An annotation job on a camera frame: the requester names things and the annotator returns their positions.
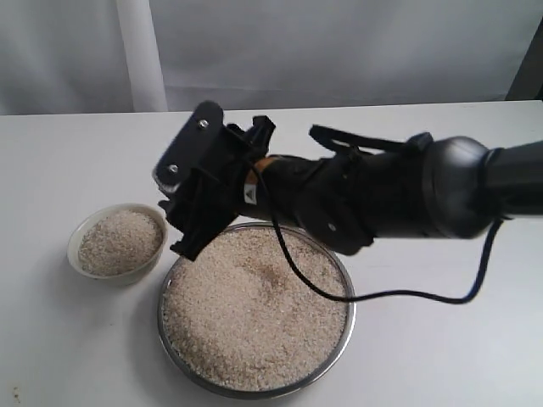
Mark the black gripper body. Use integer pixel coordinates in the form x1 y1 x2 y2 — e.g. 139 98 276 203
239 125 433 255

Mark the brown wooden cup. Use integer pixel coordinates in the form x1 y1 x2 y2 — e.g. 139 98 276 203
255 155 282 172

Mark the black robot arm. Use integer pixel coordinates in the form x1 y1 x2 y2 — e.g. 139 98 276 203
153 116 542 259

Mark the white ceramic bowl with rice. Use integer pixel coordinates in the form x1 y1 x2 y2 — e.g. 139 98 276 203
67 203 168 286

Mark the steel pan of rice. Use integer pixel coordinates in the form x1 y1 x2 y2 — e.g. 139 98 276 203
157 222 356 400

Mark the grey backdrop sheet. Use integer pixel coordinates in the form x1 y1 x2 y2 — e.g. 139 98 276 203
1 1 542 114

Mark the white roll post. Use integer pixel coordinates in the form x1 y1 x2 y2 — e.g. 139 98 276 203
115 0 168 112

